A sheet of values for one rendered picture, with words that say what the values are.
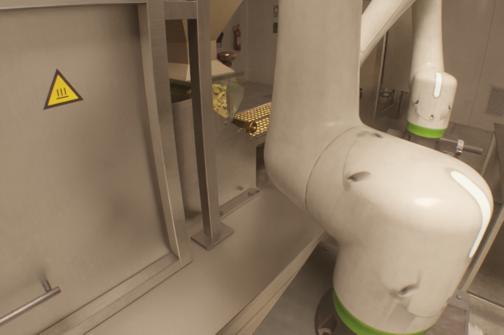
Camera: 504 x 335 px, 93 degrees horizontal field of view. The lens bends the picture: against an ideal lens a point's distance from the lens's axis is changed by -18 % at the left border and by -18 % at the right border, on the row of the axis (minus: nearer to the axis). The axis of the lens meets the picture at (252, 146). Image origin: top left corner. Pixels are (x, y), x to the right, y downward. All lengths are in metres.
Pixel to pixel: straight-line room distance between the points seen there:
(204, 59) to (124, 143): 0.20
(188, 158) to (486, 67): 4.63
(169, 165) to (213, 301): 0.27
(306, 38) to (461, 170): 0.19
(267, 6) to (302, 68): 5.88
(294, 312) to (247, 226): 0.36
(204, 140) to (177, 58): 0.24
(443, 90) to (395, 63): 0.64
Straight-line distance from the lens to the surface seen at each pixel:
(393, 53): 1.53
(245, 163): 0.82
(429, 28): 1.07
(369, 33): 0.90
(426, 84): 0.91
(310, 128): 0.33
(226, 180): 0.78
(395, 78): 1.53
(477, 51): 4.92
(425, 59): 1.07
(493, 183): 2.89
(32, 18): 0.43
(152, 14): 0.46
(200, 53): 0.53
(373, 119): 1.54
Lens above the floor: 1.27
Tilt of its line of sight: 24 degrees down
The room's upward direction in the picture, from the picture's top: straight up
